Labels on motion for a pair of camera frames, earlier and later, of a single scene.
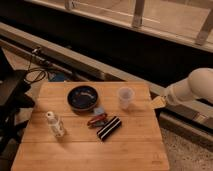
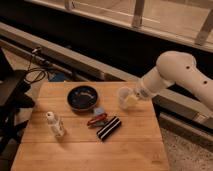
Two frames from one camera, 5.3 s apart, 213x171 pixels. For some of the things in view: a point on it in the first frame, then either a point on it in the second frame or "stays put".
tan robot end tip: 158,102 → 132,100
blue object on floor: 56,77 stays put
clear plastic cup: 125,94 stays put
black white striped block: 109,128 stays put
